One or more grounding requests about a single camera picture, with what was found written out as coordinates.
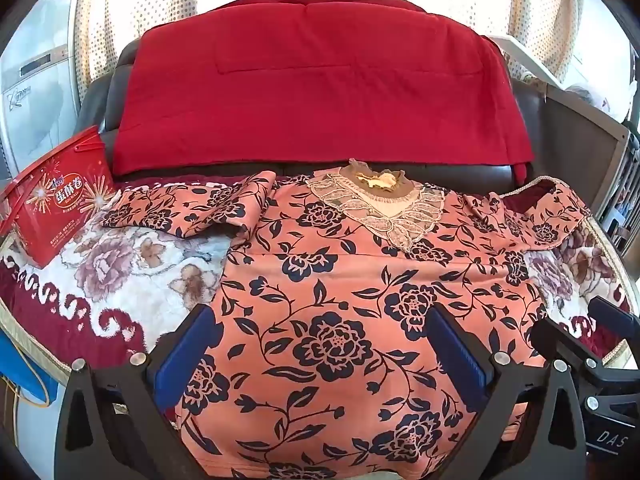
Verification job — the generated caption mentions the white appliance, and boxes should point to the white appliance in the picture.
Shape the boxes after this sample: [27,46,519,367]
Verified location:
[0,0,86,186]

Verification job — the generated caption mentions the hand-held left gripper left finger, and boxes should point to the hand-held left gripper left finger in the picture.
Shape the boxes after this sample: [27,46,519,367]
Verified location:
[54,304,226,480]

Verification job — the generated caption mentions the floral plush blanket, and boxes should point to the floral plush blanket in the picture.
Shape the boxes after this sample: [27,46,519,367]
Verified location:
[0,172,633,376]

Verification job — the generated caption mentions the red blanket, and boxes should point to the red blanket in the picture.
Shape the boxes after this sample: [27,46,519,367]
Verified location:
[111,0,535,177]

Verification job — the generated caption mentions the dotted cream curtain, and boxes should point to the dotted cream curtain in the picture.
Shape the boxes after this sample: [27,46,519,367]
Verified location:
[75,0,586,86]

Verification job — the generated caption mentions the dark leather sofa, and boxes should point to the dark leather sofa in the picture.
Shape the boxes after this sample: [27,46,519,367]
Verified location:
[75,35,551,196]

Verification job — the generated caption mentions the orange floral shirt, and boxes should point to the orange floral shirt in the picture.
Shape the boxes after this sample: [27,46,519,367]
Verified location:
[102,159,593,480]

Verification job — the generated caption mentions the red gift box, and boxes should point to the red gift box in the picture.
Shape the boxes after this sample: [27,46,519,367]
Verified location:
[0,126,117,268]

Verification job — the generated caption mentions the blue bag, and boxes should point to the blue bag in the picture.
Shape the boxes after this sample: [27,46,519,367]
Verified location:
[0,330,60,407]

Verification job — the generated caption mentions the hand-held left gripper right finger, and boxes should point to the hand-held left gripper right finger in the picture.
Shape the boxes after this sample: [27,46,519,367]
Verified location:
[424,302,597,480]

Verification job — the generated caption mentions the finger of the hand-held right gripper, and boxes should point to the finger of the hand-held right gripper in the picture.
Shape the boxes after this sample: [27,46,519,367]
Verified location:
[531,317,608,368]
[587,296,640,333]

